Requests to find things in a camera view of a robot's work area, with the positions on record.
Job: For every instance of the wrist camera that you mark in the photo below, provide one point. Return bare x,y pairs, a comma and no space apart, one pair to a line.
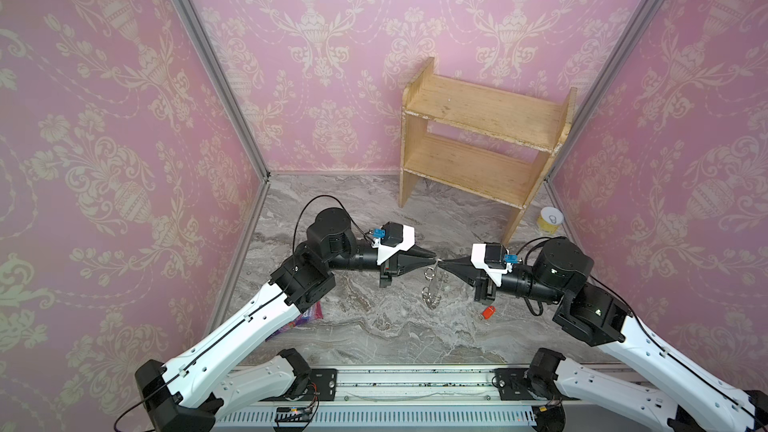
391,239
494,259

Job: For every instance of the pink snack packet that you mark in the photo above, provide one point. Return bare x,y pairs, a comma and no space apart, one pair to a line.
313,313

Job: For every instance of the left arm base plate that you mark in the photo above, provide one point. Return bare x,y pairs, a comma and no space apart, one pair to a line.
318,384

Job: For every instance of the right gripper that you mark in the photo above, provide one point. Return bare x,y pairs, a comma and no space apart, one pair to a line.
485,279

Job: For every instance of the metal key ring plate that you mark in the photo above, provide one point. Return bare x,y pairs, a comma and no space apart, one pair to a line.
436,280

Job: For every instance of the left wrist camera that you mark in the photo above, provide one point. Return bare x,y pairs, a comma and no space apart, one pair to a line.
391,239

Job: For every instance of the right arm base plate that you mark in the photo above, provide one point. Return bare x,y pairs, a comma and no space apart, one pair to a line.
512,384

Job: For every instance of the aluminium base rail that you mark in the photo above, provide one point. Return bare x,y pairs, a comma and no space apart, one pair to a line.
398,398

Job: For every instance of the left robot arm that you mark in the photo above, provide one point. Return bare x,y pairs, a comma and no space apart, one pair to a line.
201,386

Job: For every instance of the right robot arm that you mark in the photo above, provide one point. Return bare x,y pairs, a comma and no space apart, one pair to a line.
681,396

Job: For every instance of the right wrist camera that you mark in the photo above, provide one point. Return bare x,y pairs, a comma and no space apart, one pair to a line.
494,259

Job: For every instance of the red capped key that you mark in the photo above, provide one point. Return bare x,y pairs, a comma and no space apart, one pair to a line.
488,312

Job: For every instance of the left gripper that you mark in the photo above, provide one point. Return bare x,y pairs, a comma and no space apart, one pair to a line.
404,264

